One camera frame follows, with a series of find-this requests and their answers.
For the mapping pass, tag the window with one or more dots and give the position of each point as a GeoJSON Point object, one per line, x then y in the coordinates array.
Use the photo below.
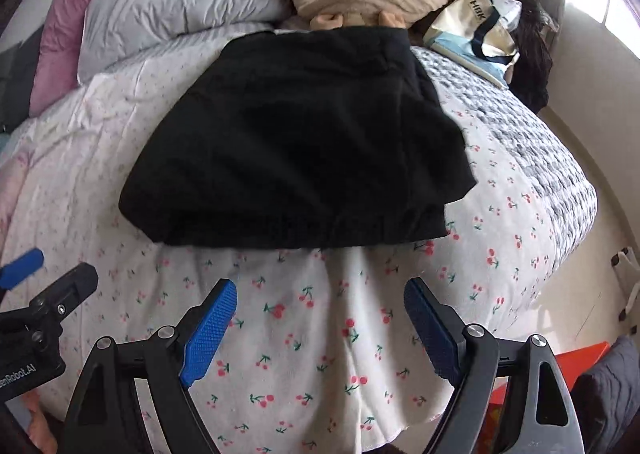
{"type": "Point", "coordinates": [622, 19]}

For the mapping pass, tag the pink pillow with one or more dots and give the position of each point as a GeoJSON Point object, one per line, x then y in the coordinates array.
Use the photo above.
{"type": "Point", "coordinates": [65, 34]}

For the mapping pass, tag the white office chair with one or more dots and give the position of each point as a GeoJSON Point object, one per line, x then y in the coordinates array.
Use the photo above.
{"type": "Point", "coordinates": [627, 266]}

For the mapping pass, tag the cherry print bedsheet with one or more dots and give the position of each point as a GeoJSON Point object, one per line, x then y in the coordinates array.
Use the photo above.
{"type": "Point", "coordinates": [310, 324]}

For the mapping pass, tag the dark fuzzy garment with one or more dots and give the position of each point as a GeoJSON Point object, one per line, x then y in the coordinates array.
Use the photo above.
{"type": "Point", "coordinates": [532, 64]}

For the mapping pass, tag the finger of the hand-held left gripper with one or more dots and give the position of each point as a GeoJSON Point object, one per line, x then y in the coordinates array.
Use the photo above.
{"type": "Point", "coordinates": [20, 267]}

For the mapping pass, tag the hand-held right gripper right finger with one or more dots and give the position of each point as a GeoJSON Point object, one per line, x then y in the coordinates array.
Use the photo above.
{"type": "Point", "coordinates": [430, 329]}

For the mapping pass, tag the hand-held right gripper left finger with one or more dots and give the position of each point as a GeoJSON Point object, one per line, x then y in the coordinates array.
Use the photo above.
{"type": "Point", "coordinates": [210, 329]}

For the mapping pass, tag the dark grey quilted cloth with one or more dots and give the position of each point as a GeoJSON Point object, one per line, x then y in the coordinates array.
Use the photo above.
{"type": "Point", "coordinates": [610, 394]}

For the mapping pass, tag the orange box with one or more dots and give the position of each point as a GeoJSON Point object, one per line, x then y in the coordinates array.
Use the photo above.
{"type": "Point", "coordinates": [580, 359]}

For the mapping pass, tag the black garment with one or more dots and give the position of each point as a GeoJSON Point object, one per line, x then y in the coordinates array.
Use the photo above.
{"type": "Point", "coordinates": [300, 134]}

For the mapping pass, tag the person's left forearm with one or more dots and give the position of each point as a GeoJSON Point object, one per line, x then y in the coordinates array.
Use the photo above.
{"type": "Point", "coordinates": [40, 429]}

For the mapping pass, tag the dark grey pillow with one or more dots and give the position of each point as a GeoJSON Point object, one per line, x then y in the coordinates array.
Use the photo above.
{"type": "Point", "coordinates": [15, 79]}

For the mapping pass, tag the cream and blue tote bag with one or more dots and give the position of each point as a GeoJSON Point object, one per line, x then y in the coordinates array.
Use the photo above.
{"type": "Point", "coordinates": [470, 34]}

